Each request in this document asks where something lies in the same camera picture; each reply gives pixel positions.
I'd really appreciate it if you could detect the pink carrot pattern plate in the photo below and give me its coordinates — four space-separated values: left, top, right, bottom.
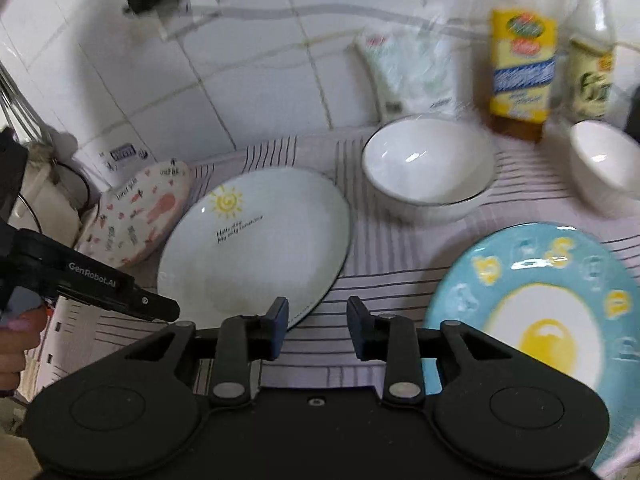
76 159 192 269

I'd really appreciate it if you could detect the white plate with sun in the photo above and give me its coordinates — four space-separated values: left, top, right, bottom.
156 167 352 330

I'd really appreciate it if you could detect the large white bowl black rim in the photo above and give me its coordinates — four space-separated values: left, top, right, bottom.
361 116 498 226

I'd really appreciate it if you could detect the blue fried egg plate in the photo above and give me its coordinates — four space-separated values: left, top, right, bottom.
423 222 639 472

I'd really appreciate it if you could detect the small white bowl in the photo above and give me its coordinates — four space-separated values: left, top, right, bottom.
570 120 639 218

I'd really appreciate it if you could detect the person's left hand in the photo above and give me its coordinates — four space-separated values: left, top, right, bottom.
0 306 48 392

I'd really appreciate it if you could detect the white rice cooker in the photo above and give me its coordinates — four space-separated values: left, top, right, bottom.
8 143 92 247

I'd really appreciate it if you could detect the white salt bag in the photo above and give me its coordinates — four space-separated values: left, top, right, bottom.
355 26 458 122

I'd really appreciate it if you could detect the clear vinegar bottle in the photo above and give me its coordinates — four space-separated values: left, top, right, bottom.
563 0 615 122

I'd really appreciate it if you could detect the yellow label cooking wine bottle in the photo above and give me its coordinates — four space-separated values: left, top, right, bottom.
489 0 558 143

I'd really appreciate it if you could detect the black power cable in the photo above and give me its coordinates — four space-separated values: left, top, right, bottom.
164 1 494 44

